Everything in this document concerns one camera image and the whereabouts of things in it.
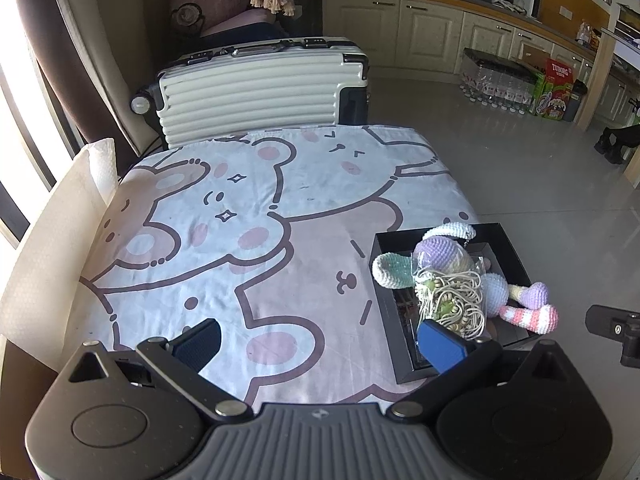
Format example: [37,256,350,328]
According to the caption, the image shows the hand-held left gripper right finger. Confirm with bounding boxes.
[387,319,576,421]

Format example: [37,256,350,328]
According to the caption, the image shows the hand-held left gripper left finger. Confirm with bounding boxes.
[65,317,253,423]

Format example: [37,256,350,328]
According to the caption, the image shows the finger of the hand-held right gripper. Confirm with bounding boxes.
[586,304,640,367]

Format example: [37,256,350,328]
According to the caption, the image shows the black cardboard box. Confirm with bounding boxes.
[370,222,533,385]

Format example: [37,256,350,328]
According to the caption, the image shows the clear bag of rubber bands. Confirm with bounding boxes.
[411,252,493,338]

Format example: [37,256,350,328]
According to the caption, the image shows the pastel crochet bunny toy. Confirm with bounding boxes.
[371,222,559,333]

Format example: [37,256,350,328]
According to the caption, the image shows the bear printed cloth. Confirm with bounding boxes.
[80,125,478,406]

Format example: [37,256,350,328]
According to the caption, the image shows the white foam sheet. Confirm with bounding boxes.
[0,137,118,371]

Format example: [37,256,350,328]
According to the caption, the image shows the black bin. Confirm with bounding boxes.
[565,80,588,122]

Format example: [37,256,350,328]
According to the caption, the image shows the red green drink carton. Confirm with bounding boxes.
[535,57,576,122]

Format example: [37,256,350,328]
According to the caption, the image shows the black window bars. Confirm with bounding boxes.
[0,50,56,241]

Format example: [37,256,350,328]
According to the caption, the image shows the white ribbed suitcase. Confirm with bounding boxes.
[131,36,371,151]

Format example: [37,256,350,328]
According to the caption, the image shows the pack of clear bottles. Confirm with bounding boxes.
[459,47,546,117]

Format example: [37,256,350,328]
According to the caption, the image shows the cream kitchen cabinets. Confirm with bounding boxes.
[316,0,640,126]

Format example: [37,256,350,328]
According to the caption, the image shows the brown curtain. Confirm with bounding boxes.
[12,0,88,148]

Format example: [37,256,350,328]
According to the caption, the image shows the beige curtain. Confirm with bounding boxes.
[45,0,166,158]

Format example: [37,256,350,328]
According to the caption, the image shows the pink cushion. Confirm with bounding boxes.
[200,9,276,38]

